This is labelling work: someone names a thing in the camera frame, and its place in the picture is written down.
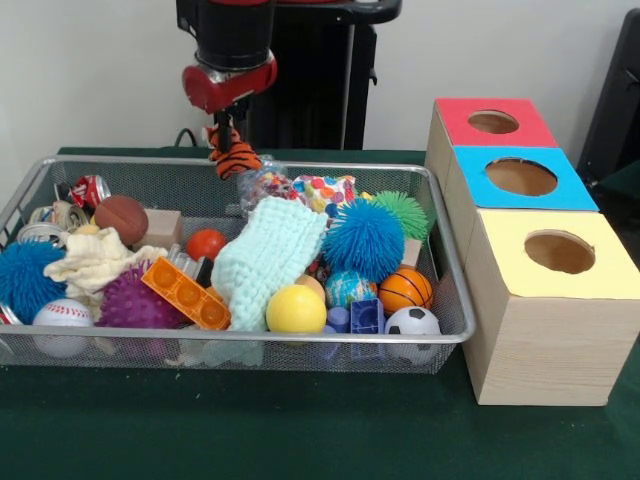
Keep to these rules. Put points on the multicoloured knotted fabric toy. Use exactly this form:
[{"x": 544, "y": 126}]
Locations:
[{"x": 272, "y": 186}]

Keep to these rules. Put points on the yellow ball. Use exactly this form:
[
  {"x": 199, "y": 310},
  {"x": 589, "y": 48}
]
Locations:
[{"x": 296, "y": 310}]

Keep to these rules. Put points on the wooden box with three holes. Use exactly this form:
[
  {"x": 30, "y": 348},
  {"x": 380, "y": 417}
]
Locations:
[{"x": 545, "y": 350}]

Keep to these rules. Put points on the small orange basketball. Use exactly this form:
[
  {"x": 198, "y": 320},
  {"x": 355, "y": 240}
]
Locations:
[{"x": 405, "y": 290}]

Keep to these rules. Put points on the mint green knitted cloth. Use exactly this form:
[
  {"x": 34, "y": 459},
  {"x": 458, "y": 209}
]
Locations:
[{"x": 265, "y": 255}]

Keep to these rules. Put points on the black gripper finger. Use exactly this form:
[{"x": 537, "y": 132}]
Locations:
[
  {"x": 241, "y": 115},
  {"x": 225, "y": 130}
]

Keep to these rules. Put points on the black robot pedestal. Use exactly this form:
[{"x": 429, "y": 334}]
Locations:
[{"x": 310, "y": 75}]

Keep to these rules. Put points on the white baseball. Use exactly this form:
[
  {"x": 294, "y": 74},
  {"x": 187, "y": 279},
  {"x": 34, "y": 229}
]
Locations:
[{"x": 62, "y": 315}]

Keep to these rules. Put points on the brown toy football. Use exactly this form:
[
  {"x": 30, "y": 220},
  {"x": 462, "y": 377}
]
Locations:
[{"x": 121, "y": 218}]

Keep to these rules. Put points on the orange plastic block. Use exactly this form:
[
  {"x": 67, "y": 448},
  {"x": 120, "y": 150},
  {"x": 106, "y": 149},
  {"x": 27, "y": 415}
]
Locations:
[{"x": 185, "y": 295}]

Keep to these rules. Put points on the black upright panel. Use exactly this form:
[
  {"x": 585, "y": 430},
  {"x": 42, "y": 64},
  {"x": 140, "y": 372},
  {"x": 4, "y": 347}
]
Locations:
[{"x": 617, "y": 100}]

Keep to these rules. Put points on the black and white soccer ball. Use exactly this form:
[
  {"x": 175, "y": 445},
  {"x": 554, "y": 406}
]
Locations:
[{"x": 414, "y": 321}]

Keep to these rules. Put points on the green fuzzy ball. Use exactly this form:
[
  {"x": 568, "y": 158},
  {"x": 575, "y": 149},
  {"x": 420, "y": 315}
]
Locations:
[{"x": 409, "y": 215}]

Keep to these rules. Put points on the blue fuzzy ball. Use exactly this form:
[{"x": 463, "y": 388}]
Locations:
[
  {"x": 25, "y": 280},
  {"x": 363, "y": 240}
]

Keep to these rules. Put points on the shallow clear mesh bin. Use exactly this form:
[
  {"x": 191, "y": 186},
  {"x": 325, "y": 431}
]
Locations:
[{"x": 150, "y": 352}]

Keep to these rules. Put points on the purple spiky ball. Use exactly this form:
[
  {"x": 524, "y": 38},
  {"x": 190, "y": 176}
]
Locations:
[{"x": 130, "y": 302}]

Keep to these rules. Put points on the dark green table cloth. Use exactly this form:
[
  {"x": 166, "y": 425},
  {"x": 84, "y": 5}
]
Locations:
[
  {"x": 625, "y": 182},
  {"x": 300, "y": 430}
]

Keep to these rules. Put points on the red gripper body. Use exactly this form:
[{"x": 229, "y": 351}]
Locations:
[{"x": 235, "y": 82}]

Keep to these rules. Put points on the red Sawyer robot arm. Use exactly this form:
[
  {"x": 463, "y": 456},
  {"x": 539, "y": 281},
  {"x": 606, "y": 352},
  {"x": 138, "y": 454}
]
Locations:
[{"x": 230, "y": 30}]

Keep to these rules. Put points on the orange striped tiger plush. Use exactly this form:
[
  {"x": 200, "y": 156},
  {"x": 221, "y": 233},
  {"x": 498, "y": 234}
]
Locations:
[{"x": 240, "y": 157}]

